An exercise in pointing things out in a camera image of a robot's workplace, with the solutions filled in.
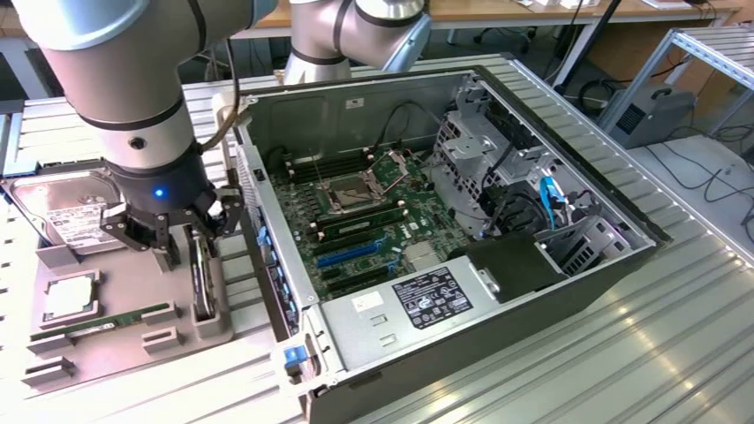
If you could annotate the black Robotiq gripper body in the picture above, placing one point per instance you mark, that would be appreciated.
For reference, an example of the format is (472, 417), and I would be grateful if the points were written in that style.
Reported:
(159, 190)

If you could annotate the graphics card with metal bracket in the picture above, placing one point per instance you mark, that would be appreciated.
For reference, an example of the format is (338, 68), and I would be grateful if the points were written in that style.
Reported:
(203, 287)

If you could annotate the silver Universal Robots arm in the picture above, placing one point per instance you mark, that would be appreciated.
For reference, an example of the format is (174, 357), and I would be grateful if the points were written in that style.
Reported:
(118, 66)

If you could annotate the silver hard disk drive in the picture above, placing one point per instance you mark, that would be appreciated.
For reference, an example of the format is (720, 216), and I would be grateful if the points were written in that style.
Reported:
(53, 212)

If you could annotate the thin metal locking lever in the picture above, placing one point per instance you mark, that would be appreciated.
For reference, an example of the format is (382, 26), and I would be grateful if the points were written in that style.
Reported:
(318, 170)

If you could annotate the silver CPU chip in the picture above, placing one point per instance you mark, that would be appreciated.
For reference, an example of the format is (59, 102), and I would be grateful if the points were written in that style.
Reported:
(71, 297)

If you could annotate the blue plastic disk carrier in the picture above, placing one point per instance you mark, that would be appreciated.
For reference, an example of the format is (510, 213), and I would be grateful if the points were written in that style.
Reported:
(21, 170)

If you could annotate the grey plastic parts rack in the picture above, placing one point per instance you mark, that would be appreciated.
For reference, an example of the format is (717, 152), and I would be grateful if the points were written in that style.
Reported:
(135, 309)

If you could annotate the CPU socket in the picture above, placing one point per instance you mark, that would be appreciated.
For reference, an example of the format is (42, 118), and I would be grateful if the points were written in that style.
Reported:
(350, 194)

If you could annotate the blue expansion slot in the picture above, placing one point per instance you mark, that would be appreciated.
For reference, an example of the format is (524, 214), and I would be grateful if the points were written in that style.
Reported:
(347, 255)

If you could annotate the labelled green RAM stick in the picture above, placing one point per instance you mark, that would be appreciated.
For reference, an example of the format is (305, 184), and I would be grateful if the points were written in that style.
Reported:
(362, 226)

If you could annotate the metal socket cover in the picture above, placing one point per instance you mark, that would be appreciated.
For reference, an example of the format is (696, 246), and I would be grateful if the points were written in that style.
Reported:
(392, 170)

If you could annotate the green Dell motherboard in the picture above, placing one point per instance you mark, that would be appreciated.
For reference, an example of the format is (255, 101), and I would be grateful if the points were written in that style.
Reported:
(425, 212)

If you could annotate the silver finned chipset heatsink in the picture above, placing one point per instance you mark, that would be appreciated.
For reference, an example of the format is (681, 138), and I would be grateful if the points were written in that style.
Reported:
(421, 257)

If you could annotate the blue case latch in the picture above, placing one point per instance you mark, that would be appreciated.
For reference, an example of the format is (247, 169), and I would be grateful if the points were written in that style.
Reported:
(294, 357)

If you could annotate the grey power supply unit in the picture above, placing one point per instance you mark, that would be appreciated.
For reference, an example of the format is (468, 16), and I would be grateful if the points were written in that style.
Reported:
(377, 327)

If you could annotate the grey metal drive cage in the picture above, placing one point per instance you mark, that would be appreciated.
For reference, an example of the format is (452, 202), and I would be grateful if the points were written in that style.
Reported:
(465, 146)

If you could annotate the wooden office desk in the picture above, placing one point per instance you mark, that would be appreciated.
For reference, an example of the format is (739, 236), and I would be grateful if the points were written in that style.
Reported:
(648, 15)
(269, 20)

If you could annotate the black plastic shroud box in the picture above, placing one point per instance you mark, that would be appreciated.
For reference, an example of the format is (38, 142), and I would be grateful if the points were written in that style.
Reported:
(513, 265)

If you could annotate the grey perforated disk bay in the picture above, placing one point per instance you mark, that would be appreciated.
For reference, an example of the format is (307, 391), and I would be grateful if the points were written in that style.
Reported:
(589, 247)

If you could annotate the black office chair base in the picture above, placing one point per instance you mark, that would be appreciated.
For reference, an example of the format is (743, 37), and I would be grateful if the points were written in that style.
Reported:
(513, 33)

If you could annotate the open black PC case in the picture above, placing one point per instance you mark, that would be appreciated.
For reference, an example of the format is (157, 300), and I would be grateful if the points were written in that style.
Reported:
(589, 318)

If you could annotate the aluminium shelf frame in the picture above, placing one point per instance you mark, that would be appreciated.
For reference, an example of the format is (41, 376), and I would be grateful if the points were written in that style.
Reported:
(713, 48)

